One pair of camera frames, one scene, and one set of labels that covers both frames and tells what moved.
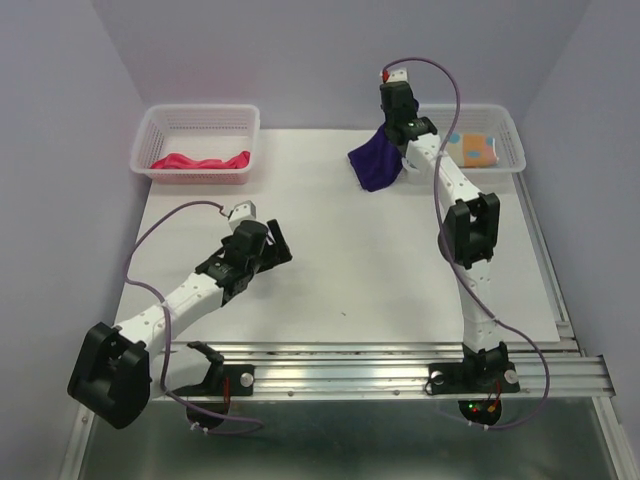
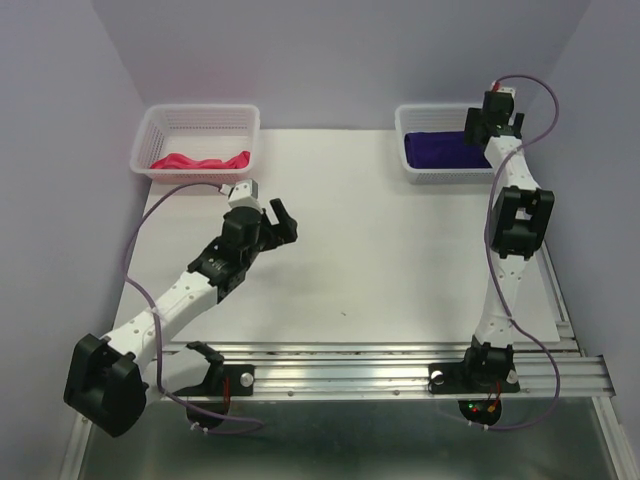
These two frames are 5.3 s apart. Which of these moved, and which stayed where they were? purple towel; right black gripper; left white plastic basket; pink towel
Moved: purple towel; right black gripper
Stayed: left white plastic basket; pink towel
